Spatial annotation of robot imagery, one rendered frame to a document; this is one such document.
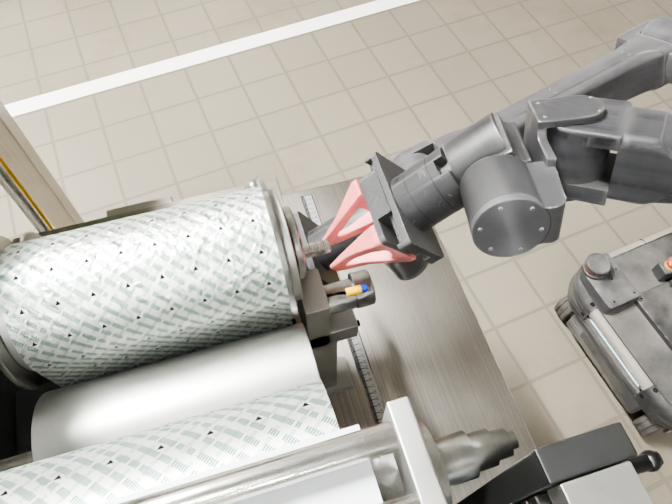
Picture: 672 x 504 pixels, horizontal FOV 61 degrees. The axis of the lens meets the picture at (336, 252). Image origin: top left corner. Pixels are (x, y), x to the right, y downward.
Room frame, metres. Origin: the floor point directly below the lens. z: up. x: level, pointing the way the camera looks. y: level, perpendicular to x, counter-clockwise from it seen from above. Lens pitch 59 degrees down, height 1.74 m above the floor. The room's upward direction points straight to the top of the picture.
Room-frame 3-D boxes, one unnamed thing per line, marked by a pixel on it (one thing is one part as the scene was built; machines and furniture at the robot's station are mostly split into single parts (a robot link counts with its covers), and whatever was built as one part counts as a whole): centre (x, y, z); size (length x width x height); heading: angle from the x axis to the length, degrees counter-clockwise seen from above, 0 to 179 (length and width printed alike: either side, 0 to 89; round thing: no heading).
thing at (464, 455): (0.08, -0.09, 1.33); 0.06 x 0.03 x 0.03; 107
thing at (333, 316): (0.27, 0.01, 1.05); 0.06 x 0.05 x 0.31; 107
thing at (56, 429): (0.15, 0.14, 1.17); 0.26 x 0.12 x 0.12; 107
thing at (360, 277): (0.28, -0.03, 1.18); 0.04 x 0.02 x 0.04; 17
